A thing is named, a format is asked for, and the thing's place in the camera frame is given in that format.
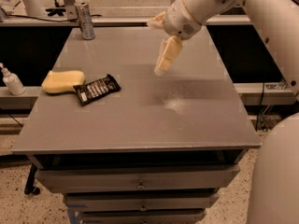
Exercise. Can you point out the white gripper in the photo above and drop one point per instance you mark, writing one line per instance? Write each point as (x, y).
(177, 20)

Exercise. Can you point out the top grey drawer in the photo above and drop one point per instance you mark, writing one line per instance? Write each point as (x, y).
(139, 179)

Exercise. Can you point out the middle grey drawer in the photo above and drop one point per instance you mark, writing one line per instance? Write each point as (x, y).
(141, 201)

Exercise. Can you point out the silver metal can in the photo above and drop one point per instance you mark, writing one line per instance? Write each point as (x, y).
(85, 20)

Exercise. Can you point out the grey metal post left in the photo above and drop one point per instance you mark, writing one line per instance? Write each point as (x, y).
(71, 13)

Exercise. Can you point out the white pump bottle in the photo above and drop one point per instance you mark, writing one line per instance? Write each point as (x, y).
(12, 81)

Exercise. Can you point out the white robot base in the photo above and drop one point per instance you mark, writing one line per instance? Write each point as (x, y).
(274, 195)

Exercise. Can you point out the black caster leg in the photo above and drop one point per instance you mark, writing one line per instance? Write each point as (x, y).
(30, 187)

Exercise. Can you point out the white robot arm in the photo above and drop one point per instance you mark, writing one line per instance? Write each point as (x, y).
(275, 21)

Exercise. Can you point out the bottom grey drawer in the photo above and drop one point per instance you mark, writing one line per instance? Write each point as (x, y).
(148, 217)

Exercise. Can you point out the grey drawer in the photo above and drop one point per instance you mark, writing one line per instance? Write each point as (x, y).
(141, 201)
(139, 179)
(148, 217)

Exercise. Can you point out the yellow sponge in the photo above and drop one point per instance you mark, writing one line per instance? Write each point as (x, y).
(59, 82)

